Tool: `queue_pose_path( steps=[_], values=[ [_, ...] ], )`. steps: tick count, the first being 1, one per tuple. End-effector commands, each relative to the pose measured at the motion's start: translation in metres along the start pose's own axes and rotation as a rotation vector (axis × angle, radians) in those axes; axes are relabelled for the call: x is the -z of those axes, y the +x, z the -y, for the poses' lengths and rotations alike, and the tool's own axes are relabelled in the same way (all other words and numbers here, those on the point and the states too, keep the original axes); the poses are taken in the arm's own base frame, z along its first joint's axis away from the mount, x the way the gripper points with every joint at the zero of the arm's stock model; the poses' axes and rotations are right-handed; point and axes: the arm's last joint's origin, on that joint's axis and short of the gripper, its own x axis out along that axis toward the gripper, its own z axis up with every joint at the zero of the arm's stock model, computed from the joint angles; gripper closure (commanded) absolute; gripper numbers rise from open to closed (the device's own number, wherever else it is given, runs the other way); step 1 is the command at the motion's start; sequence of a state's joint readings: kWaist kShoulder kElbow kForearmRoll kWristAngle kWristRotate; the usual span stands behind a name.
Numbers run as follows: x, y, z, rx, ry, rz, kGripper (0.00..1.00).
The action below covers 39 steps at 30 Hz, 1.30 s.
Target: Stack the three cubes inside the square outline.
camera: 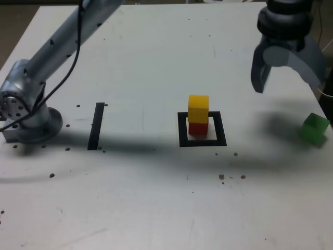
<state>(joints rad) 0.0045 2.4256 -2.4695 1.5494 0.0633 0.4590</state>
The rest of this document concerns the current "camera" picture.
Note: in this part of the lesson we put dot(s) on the yellow cube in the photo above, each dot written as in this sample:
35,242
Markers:
198,109

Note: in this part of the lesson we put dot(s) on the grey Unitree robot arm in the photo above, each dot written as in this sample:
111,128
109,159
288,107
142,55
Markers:
59,44

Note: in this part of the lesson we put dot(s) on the green cube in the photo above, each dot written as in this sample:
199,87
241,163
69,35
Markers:
313,130

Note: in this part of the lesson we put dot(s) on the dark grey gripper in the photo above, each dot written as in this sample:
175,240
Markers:
286,44

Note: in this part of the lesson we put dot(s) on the black tape square outline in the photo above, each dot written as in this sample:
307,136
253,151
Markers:
182,140

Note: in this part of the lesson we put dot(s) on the red cube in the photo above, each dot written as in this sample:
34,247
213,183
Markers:
197,129

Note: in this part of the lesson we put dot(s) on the black tape strip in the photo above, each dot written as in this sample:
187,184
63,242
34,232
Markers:
95,127

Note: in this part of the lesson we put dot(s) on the black background object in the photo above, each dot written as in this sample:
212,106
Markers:
327,104

